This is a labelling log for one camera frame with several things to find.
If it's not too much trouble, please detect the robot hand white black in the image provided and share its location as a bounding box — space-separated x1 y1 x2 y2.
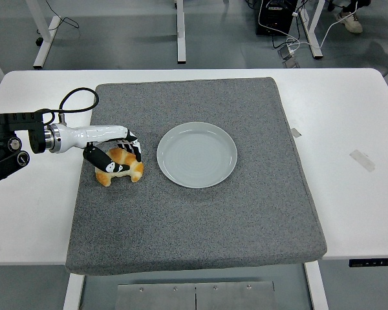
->
60 124 143 173

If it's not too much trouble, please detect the croissant bread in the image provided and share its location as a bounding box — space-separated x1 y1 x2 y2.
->
95 147 145 187

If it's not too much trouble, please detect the grey round plate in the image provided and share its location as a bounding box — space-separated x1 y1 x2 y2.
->
156 121 239 189

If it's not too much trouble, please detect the grey metal plate with screws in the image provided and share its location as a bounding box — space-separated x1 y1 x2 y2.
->
116 280 276 310

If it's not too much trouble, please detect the white background table leg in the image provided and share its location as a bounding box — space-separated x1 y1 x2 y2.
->
176 0 186 64
25 0 62 70
299 0 326 59

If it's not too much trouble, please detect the grey speckled mat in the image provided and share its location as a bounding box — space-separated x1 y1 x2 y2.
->
65 76 327 276

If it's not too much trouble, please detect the grey floor socket cover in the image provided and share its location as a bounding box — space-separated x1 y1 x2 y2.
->
277 45 301 69

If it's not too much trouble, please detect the black box device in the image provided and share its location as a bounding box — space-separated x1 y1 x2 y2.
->
255 0 294 37

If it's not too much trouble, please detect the large clear tape piece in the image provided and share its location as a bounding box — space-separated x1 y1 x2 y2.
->
349 149 376 172

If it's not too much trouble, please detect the person's foot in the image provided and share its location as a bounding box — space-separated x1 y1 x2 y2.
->
335 6 364 34

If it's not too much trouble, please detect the black table control panel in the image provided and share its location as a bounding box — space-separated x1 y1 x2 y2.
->
348 257 388 268

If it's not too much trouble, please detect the black floor cable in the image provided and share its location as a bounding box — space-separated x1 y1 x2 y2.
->
34 0 80 46

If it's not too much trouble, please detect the white cable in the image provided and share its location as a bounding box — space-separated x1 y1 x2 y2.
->
257 0 358 52

